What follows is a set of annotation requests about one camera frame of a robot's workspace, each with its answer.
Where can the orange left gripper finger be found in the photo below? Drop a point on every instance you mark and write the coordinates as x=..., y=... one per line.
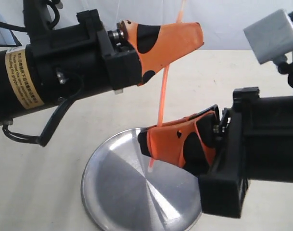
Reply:
x=159, y=46

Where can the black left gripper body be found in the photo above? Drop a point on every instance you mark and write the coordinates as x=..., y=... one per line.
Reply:
x=63, y=56

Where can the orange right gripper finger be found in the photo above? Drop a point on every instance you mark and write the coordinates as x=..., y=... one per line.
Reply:
x=188, y=143

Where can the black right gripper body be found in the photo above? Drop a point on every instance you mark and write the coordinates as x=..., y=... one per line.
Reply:
x=257, y=145

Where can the translucent orange plastic strip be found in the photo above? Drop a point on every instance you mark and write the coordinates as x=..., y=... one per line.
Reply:
x=165, y=76

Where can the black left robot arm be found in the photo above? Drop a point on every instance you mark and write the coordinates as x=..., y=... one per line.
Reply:
x=18, y=93

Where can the dark framed board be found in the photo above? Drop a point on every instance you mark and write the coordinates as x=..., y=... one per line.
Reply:
x=8, y=39

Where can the round stainless steel plate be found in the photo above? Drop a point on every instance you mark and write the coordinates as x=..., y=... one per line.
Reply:
x=123, y=190

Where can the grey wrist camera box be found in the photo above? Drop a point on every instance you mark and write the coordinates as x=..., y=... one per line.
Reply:
x=271, y=38

